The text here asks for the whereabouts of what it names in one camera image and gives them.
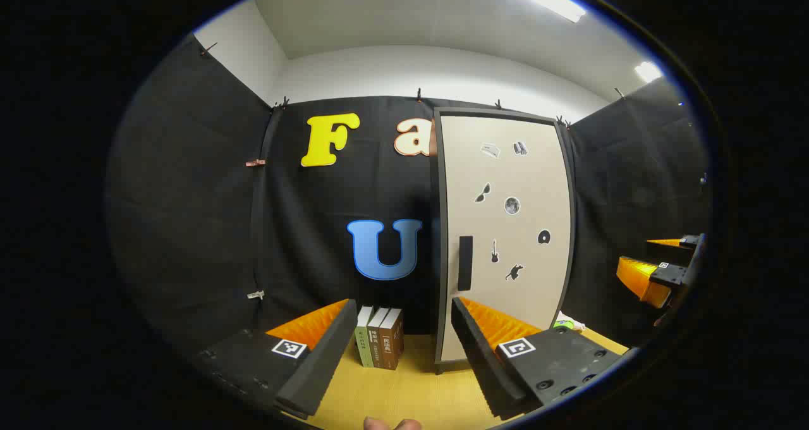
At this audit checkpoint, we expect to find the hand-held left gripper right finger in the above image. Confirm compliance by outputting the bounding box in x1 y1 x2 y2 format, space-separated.
451 296 630 421

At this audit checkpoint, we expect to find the black backdrop cloth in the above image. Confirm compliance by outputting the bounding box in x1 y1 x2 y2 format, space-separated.
107 35 712 380

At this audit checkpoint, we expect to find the green and white book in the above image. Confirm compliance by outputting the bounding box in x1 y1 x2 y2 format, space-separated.
355 305 375 367

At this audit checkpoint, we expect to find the thin brown book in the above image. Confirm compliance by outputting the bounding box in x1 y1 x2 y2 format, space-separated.
367 307 389 369

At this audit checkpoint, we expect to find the thick brown book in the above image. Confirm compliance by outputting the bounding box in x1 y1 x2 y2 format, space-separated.
378 309 405 371

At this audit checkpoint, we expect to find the beige cabinet door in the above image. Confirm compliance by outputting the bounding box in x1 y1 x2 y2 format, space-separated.
441 114 573 362

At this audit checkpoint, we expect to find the row of black cloth clips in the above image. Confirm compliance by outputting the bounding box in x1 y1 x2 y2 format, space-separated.
201 41 626 128

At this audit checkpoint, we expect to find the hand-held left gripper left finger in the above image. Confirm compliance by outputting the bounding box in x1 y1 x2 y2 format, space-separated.
193 298 358 418

